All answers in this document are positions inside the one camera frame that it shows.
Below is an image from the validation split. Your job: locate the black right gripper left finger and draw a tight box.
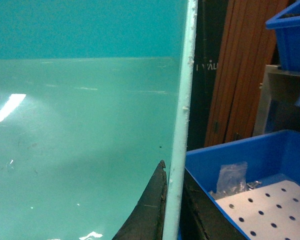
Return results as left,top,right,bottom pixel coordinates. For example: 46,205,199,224
113,160,167,240

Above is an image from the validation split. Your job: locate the teal plastic tray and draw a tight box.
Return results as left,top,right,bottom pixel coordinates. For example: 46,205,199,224
0,0,198,240

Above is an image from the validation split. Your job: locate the brown wooden door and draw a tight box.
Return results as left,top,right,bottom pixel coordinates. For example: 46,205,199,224
204,0,289,147

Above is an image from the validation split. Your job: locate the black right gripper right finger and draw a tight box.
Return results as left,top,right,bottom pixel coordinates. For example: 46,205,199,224
179,170,246,240

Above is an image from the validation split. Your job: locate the blue bin with perforated sheet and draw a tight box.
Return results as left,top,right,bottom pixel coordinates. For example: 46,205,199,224
185,130,300,240

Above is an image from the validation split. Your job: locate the grey metal shelf frame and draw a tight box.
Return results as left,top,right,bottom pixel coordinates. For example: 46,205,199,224
252,65,300,136

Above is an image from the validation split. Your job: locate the clear plastic bag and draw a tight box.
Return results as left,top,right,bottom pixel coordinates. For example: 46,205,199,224
208,161,262,200

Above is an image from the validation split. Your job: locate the white perforated sheet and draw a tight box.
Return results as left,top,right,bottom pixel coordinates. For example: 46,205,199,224
216,180,300,240

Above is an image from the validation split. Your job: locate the blue bin upper right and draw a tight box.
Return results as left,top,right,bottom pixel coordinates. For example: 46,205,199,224
265,0,300,72

